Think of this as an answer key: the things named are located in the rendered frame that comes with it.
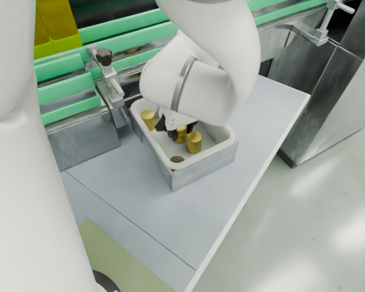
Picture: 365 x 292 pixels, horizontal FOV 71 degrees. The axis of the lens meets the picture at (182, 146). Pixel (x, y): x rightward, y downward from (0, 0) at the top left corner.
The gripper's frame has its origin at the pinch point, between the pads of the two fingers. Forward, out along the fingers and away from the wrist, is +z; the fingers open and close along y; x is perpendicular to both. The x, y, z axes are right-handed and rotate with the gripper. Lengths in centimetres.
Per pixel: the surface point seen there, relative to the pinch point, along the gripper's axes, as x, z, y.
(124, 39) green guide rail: -20.9, -10.6, 4.6
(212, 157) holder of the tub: 10.8, -3.9, -1.6
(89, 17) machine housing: -40.1, -2.9, 7.4
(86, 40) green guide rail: -27.5, -7.0, 11.7
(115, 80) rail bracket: -8.5, -13.7, 11.3
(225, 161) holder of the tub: 11.8, 0.7, -5.9
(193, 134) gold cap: 3.3, -1.8, -1.4
